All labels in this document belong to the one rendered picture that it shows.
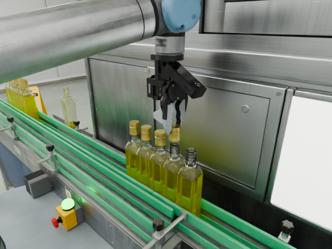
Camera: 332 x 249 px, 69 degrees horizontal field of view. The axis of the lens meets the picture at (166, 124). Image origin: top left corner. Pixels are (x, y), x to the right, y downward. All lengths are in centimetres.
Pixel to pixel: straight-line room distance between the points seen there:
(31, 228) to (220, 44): 93
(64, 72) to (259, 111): 661
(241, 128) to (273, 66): 19
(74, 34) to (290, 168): 58
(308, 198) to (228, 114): 29
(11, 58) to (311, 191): 67
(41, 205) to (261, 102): 96
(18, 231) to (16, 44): 86
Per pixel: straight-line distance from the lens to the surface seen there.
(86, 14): 37
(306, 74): 63
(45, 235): 106
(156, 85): 64
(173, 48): 60
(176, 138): 67
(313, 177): 69
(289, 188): 73
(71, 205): 100
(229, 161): 77
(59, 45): 36
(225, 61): 70
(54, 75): 697
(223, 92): 71
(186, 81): 58
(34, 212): 117
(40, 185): 122
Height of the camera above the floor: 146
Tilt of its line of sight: 23 degrees down
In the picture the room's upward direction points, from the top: straight up
